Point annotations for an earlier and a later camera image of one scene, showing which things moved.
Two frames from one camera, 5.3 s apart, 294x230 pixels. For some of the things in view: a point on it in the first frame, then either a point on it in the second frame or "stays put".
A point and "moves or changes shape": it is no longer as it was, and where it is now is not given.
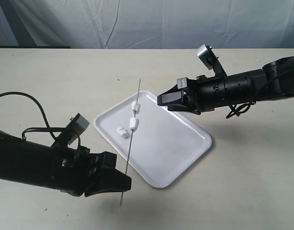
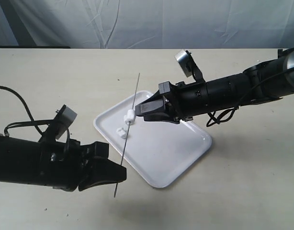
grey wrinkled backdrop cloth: [146, 24] stays put
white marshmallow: [134, 123] to [130, 116]
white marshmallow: [123, 132] stays put
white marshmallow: [135, 107] moves or changes shape
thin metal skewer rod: [126, 164] to [126, 139]
